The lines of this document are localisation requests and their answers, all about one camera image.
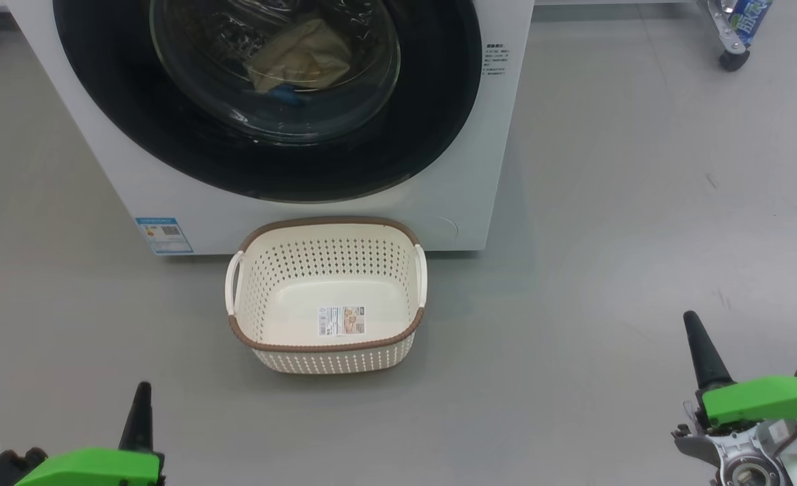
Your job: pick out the blue white energy label sticker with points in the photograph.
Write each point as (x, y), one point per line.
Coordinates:
(164, 235)

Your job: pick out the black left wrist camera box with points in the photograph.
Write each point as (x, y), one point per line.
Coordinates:
(7, 469)

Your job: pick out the round black glass washer door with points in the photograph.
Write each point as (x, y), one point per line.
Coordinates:
(101, 101)

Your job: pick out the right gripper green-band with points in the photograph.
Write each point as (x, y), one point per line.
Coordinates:
(763, 401)

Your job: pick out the small blue garment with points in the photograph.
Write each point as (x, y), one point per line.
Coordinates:
(290, 96)

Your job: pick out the cream perforated basket brown rim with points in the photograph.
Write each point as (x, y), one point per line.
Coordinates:
(331, 358)

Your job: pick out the black text warning sticker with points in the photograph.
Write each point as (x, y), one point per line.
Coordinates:
(496, 59)

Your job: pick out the round white filter cover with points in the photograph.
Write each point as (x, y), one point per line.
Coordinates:
(447, 231)

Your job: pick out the bottle with blue label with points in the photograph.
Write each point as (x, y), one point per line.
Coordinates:
(750, 19)

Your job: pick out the white front-load washing machine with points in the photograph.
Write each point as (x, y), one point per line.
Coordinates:
(304, 223)

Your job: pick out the cream garment blue cloud print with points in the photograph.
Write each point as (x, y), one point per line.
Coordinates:
(304, 54)

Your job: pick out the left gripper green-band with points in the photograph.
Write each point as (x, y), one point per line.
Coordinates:
(94, 469)

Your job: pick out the printed basket label sticker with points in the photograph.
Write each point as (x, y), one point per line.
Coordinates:
(341, 321)

